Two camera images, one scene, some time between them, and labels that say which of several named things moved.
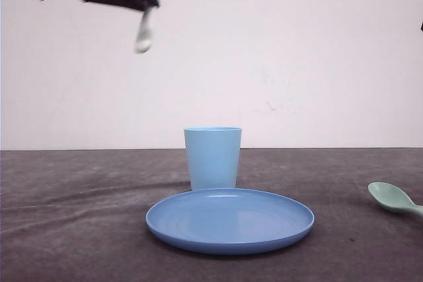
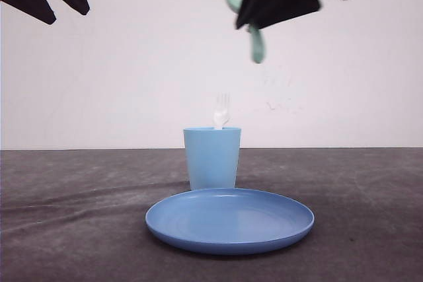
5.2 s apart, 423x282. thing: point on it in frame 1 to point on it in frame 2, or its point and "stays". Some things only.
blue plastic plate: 228,221 stays
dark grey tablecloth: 79,215 stays
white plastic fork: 145,40 to 222,113
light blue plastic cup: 213,155 stays
